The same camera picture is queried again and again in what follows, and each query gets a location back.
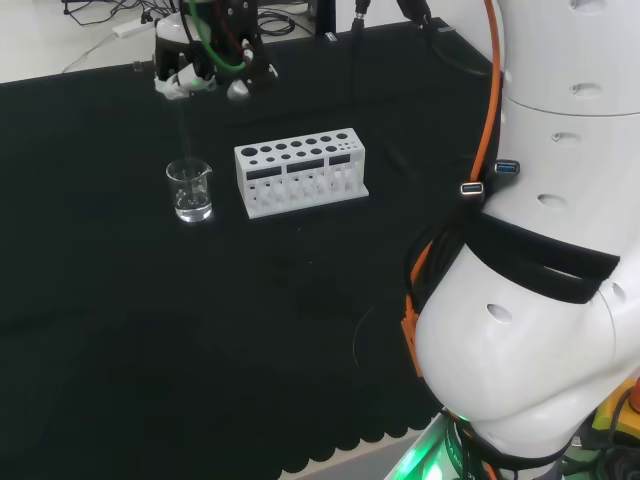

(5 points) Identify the orange cable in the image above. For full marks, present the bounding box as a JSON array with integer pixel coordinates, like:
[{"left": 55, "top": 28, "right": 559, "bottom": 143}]
[{"left": 399, "top": 0, "right": 504, "bottom": 377}]

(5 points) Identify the clear glass beaker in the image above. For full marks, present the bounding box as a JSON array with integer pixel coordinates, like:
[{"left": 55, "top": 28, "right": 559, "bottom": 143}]
[{"left": 165, "top": 157, "right": 215, "bottom": 224}]

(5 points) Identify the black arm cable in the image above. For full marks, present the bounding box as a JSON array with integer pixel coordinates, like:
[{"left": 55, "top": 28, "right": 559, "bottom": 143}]
[{"left": 397, "top": 0, "right": 494, "bottom": 77}]

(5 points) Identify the black bench cloth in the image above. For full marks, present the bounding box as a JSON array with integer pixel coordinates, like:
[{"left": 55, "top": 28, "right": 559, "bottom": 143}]
[{"left": 0, "top": 17, "right": 506, "bottom": 480}]

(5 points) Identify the clear glass rod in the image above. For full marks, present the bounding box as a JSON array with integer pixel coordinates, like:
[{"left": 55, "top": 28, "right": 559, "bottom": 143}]
[{"left": 174, "top": 97, "right": 199, "bottom": 206}]

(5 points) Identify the black floor cable bundle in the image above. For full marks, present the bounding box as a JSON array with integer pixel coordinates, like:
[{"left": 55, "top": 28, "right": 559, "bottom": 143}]
[{"left": 60, "top": 0, "right": 181, "bottom": 27}]

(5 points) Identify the white test tube rack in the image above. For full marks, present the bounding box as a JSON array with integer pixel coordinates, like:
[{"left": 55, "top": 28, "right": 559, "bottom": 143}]
[{"left": 233, "top": 127, "right": 370, "bottom": 220}]

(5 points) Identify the yellow stop button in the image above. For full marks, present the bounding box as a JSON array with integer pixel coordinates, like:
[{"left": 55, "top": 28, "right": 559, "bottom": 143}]
[{"left": 592, "top": 379, "right": 640, "bottom": 451}]

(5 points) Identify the coiled black cable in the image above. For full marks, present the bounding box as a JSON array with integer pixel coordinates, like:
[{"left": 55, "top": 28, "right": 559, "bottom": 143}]
[{"left": 257, "top": 12, "right": 301, "bottom": 37}]

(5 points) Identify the white power strip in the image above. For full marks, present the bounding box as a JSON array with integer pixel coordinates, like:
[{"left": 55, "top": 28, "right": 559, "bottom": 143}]
[{"left": 112, "top": 18, "right": 157, "bottom": 37}]

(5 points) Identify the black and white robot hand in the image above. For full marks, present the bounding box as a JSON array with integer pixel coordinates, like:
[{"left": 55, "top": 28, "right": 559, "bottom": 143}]
[{"left": 152, "top": 0, "right": 280, "bottom": 102}]

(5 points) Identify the black upright pole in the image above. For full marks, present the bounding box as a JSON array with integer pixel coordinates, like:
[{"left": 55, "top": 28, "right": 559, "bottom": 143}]
[{"left": 314, "top": 0, "right": 337, "bottom": 36}]

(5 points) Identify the thick black cable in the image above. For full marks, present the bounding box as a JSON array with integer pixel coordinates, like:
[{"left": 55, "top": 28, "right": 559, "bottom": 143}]
[{"left": 348, "top": 0, "right": 371, "bottom": 104}]

